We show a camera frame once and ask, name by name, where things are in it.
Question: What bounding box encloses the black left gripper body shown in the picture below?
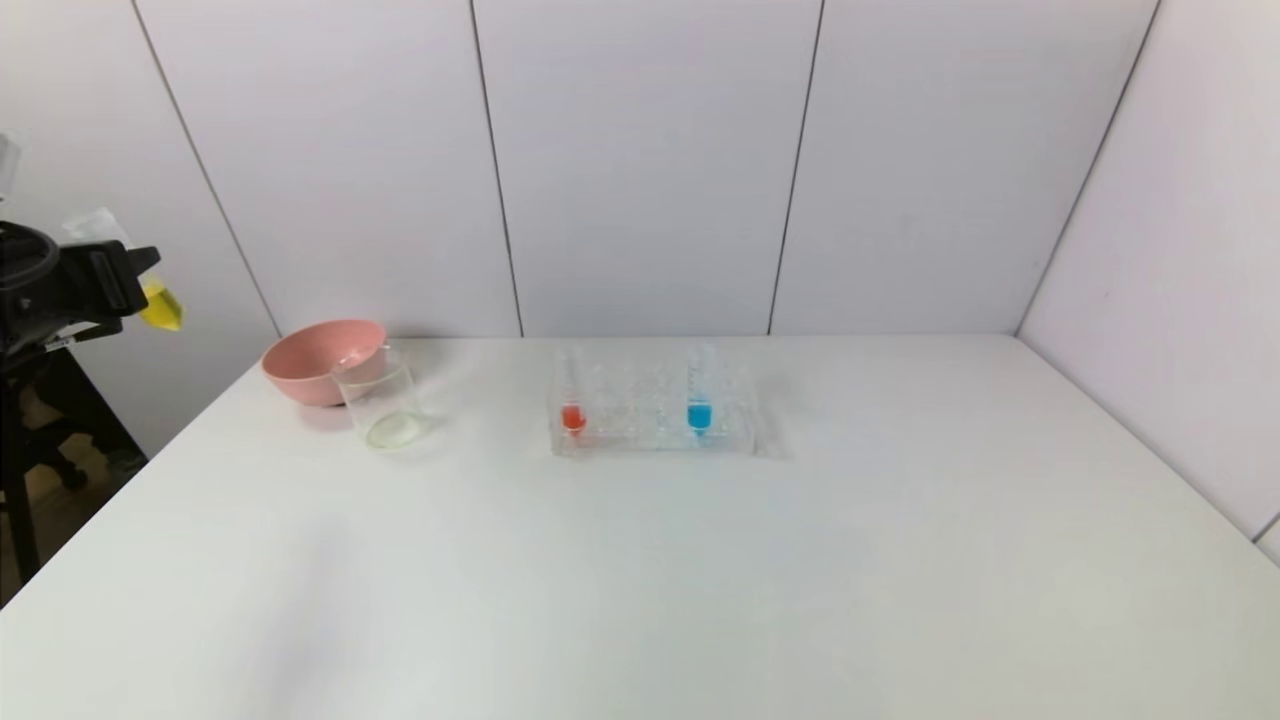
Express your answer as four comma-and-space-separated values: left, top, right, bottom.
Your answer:
55, 239, 149, 323

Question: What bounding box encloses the black background furniture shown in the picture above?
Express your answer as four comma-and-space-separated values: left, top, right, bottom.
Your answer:
0, 340, 151, 606

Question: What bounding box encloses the clear acrylic test tube rack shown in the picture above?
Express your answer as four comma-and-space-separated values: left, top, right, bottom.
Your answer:
547, 355, 762, 458

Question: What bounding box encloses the test tube with blue pigment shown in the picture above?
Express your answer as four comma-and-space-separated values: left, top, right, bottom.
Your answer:
687, 345, 716, 439

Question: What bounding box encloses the pink plastic bowl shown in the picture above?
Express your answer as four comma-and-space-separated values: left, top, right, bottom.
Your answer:
261, 320, 389, 408

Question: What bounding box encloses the clear glass beaker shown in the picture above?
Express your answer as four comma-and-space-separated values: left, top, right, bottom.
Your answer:
331, 345, 432, 452

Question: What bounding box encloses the test tube with red pigment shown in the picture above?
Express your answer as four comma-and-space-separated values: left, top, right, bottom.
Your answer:
560, 348, 589, 439

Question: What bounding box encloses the test tube with yellow pigment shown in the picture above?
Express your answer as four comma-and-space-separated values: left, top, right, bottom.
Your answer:
62, 208, 187, 333

